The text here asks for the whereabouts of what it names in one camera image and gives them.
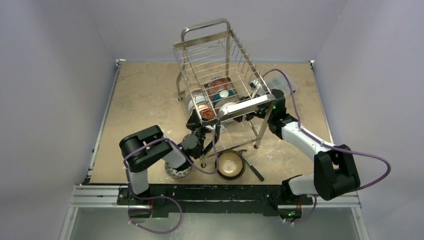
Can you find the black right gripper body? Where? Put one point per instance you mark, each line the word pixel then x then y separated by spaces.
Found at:
pixel 251 116

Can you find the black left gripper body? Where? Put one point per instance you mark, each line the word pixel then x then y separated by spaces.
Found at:
pixel 198 130

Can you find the orange floral patterned bowl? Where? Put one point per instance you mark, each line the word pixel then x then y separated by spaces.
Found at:
pixel 206 112

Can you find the white and teal bowl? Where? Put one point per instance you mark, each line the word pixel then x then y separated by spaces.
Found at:
pixel 223 95

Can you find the stainless steel dish rack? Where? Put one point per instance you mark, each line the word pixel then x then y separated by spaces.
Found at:
pixel 212 49

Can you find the black and white patterned bowl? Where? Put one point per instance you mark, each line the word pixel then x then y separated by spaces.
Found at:
pixel 178 173

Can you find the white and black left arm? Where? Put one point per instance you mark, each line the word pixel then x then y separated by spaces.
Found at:
pixel 144 148

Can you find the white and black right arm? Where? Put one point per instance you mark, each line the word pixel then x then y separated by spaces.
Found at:
pixel 334 169

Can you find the clear plastic compartment box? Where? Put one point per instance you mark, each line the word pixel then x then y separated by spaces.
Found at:
pixel 276 80

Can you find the dark brown glazed bowl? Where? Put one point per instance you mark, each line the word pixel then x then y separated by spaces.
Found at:
pixel 231 165

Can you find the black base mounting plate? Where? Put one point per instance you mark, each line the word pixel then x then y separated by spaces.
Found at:
pixel 163 199

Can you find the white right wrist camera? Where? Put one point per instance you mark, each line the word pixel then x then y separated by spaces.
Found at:
pixel 256 85

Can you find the black-handled claw hammer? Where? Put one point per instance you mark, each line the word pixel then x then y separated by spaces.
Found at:
pixel 254 170

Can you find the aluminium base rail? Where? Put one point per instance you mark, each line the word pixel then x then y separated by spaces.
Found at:
pixel 94 214

